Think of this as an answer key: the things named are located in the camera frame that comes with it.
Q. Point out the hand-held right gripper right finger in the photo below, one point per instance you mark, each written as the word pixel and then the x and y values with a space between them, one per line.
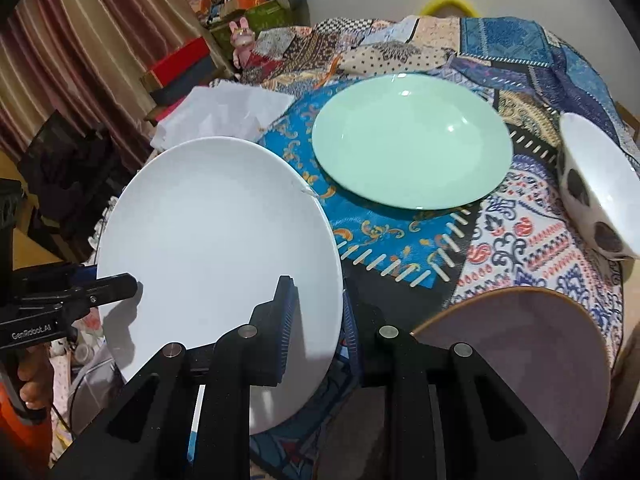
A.
pixel 351 330

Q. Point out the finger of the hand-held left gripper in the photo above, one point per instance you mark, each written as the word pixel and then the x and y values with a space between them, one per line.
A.
pixel 115 288
pixel 84 273

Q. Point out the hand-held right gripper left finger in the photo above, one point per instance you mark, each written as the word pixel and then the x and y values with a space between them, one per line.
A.
pixel 284 320

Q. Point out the white plate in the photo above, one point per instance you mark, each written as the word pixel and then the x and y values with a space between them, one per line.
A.
pixel 210 240

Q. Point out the purple plate with brown rim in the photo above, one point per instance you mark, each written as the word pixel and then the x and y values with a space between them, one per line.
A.
pixel 530 340

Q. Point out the mint green plate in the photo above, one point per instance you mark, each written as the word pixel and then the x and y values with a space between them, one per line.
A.
pixel 410 145

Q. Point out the white bowl with dark spots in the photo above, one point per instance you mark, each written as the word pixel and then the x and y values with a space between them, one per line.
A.
pixel 610 180

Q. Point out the person's left hand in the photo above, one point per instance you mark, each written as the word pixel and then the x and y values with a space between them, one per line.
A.
pixel 35 382

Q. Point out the patchwork printed blanket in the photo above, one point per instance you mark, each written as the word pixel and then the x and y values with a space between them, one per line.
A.
pixel 400 245

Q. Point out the white cloth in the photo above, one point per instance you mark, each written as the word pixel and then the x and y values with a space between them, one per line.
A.
pixel 220 112

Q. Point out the dark blue box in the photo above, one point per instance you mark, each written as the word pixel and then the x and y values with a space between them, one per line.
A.
pixel 192 82

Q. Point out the striped curtain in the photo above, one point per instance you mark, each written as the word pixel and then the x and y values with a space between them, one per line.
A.
pixel 85 35

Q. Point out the pink bunny toy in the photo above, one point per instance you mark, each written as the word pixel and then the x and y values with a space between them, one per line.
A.
pixel 243 42

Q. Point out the green box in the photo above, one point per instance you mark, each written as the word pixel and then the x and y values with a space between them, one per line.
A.
pixel 260 17

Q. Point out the cardboard box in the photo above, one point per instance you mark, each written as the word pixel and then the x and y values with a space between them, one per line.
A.
pixel 631 130

